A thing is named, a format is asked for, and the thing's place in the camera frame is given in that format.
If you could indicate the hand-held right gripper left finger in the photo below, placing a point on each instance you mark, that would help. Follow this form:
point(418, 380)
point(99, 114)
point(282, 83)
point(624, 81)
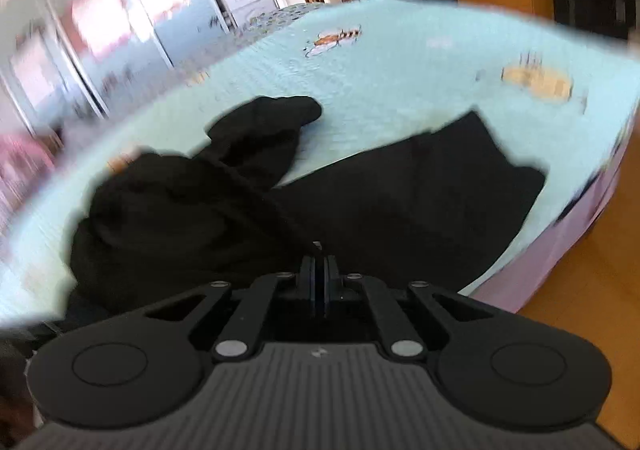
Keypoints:
point(309, 280)

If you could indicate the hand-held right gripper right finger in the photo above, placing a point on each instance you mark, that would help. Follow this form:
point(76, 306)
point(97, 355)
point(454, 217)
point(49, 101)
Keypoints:
point(326, 280)

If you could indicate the black pants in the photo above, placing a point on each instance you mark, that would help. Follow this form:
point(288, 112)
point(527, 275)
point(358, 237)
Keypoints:
point(300, 210)

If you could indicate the mint quilted bee bedspread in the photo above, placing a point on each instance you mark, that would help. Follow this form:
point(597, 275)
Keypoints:
point(380, 80)

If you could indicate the pink bed skirt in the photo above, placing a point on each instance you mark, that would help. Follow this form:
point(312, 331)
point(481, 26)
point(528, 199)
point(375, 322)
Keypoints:
point(550, 260)

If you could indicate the pink knitted garment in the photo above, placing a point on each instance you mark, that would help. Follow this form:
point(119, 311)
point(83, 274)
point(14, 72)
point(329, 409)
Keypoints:
point(22, 170)

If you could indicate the blue sliding door wardrobe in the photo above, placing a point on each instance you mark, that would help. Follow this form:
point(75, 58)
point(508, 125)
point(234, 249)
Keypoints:
point(100, 15)

